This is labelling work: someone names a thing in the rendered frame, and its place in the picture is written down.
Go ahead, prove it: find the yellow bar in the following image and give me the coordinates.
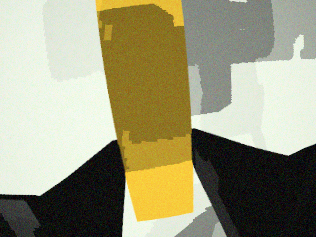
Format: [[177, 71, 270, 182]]
[[96, 0, 194, 222]]

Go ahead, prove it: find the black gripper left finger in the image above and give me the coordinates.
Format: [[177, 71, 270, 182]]
[[0, 139, 126, 237]]

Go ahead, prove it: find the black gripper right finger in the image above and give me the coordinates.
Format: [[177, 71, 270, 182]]
[[191, 127, 316, 237]]

